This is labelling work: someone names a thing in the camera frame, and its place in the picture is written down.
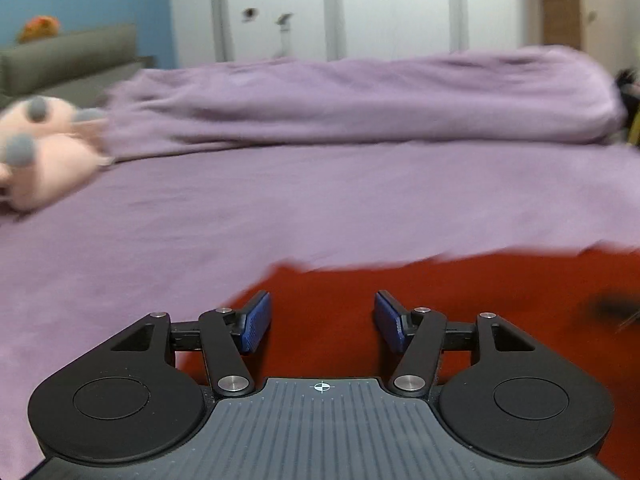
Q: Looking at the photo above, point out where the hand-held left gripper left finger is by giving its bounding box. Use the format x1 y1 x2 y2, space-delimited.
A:
109 290 272 397

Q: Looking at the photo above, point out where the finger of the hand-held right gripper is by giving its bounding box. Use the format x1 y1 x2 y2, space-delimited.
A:
582 291 640 335

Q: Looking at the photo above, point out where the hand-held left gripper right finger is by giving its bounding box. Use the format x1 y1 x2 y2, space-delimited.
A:
375 289 537 397

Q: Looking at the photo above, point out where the red button cardigan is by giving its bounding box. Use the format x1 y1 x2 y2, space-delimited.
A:
175 246 640 480

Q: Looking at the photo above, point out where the dark clothes pile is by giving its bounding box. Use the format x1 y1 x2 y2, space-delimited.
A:
614 66 640 111

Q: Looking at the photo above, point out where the purple bed sheet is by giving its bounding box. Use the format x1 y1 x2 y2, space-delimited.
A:
0 137 640 466

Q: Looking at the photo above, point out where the purple duvet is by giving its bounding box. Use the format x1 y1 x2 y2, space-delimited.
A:
102 45 628 163

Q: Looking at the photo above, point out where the pink plush toy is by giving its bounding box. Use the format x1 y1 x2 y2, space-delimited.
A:
0 97 116 213

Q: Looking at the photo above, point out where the brown wooden door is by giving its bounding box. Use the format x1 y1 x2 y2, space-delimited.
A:
537 0 588 53

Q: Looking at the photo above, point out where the white wardrobe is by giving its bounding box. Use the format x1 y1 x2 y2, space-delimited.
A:
167 0 543 68

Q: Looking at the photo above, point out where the grey padded headboard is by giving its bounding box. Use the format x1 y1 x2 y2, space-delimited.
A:
0 23 156 110

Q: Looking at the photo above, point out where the orange plush toy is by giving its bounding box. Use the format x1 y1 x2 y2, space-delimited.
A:
17 15 62 44

